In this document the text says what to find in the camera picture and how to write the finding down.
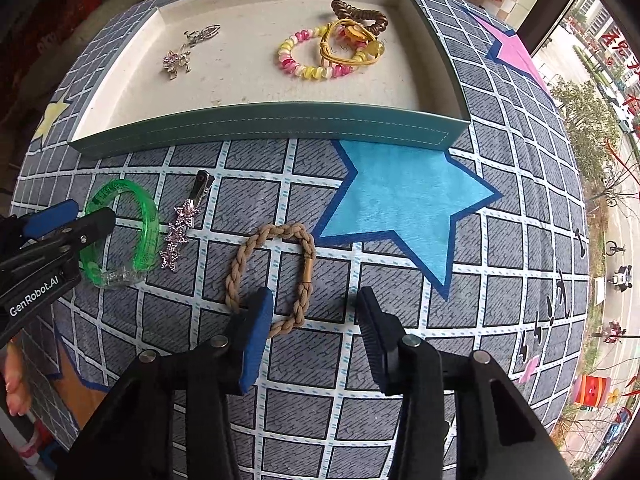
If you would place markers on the green plastic bangle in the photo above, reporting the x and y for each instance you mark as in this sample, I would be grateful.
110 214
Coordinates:
148 230

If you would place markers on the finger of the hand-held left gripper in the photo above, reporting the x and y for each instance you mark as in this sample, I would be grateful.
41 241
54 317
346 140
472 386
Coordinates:
50 220
95 227

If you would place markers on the pink star hair clip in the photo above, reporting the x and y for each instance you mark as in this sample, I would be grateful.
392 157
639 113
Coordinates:
175 240

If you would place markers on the silver bow brooch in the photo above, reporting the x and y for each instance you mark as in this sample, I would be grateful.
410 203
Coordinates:
175 61

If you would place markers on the teal tray with white inside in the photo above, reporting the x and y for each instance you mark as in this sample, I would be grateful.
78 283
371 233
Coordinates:
240 75

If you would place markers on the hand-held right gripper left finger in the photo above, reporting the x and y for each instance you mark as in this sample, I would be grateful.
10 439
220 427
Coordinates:
255 340

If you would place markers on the checked star print tablecloth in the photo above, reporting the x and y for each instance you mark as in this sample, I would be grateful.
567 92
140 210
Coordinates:
500 270

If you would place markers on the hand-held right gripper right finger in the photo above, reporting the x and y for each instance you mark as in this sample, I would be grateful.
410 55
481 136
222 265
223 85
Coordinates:
375 340

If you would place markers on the person's left hand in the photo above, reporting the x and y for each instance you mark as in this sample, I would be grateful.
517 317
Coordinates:
15 380

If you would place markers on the metal loop hair clip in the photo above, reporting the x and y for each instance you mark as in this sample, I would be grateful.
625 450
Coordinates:
205 33

